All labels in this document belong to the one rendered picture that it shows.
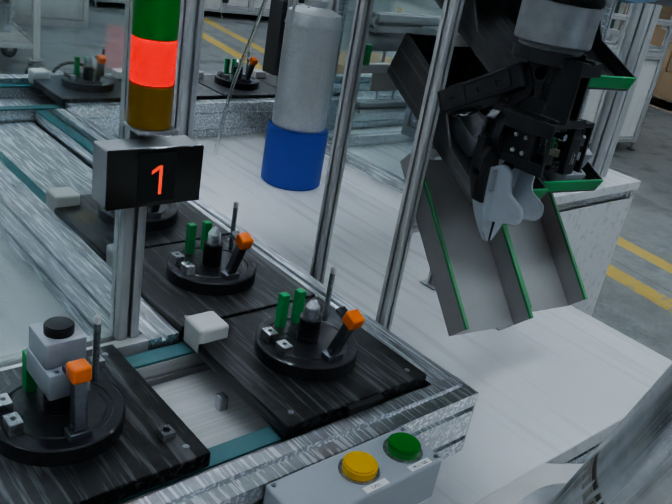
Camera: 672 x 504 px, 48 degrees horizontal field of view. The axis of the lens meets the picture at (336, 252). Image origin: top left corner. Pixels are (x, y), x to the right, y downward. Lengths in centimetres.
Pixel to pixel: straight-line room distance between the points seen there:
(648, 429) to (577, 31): 42
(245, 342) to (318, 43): 97
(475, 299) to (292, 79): 89
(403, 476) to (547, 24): 50
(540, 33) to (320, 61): 115
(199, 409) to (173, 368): 8
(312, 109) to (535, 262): 79
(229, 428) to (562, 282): 63
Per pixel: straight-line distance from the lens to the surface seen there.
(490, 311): 118
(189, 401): 102
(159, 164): 90
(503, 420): 121
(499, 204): 81
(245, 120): 233
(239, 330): 107
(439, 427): 104
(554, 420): 125
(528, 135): 78
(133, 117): 89
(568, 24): 75
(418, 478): 91
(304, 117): 188
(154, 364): 103
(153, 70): 87
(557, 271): 133
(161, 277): 119
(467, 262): 118
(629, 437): 47
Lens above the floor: 152
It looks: 24 degrees down
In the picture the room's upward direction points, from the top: 10 degrees clockwise
